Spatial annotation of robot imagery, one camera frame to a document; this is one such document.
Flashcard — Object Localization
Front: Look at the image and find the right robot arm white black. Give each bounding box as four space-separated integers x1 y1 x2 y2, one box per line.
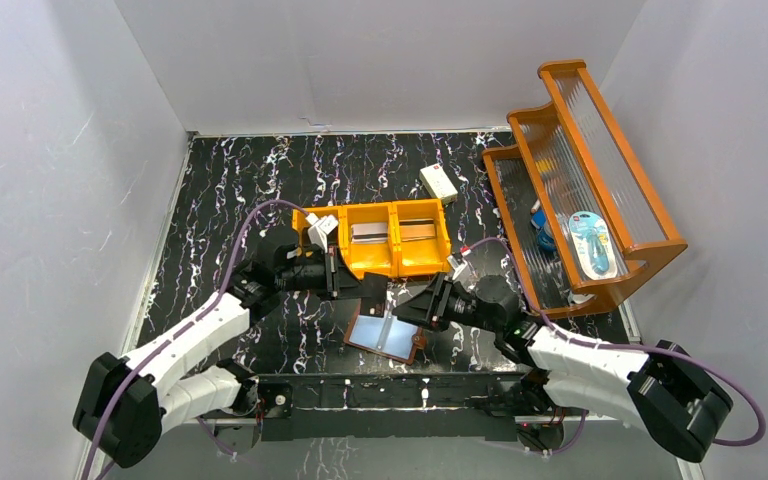
393 274 733 463

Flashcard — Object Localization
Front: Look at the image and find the brown leather card holder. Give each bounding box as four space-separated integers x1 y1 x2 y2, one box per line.
343 304 427 365

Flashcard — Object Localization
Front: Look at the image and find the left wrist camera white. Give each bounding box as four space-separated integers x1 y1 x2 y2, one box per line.
305 213 339 252

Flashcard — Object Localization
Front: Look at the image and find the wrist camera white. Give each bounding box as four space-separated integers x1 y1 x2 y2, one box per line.
447 247 472 283
305 213 339 252

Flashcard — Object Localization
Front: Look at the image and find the card in right bin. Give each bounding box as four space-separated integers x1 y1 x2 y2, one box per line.
399 218 437 242

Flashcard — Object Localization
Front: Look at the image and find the white small box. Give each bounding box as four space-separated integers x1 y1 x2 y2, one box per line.
419 163 458 205

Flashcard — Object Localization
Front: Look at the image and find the right orange bin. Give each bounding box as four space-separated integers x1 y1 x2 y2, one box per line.
392 199 451 277

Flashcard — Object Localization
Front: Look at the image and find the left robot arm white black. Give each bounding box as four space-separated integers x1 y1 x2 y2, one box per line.
72 227 388 468

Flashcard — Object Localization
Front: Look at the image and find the silver card in middle bin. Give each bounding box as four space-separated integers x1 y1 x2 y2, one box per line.
350 222 389 245

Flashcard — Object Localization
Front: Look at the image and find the orange wooden shelf rack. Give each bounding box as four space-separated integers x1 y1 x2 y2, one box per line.
482 59 687 319

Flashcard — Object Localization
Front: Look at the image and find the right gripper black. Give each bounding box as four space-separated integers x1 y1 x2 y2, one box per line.
392 270 501 333

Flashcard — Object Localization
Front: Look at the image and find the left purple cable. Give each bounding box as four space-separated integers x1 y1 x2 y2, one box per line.
80 199 312 480

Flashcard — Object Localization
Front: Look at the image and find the aluminium frame rail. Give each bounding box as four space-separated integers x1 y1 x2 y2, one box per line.
85 374 690 427

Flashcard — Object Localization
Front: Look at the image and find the orange bin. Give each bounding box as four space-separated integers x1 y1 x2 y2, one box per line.
291 206 344 262
341 202 398 278
392 199 451 277

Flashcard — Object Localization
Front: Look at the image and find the left orange bin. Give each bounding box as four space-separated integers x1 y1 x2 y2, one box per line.
291 206 344 262

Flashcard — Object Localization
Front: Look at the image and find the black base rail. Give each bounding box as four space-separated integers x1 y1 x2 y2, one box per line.
195 372 591 444

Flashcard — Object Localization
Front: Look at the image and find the middle orange bin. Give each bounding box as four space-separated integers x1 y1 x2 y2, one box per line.
341 202 398 278

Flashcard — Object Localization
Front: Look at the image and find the blue packaged item on shelf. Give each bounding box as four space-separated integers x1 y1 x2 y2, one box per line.
568 211 618 280

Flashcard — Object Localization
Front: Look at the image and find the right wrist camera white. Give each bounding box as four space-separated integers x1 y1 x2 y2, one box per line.
447 247 472 283

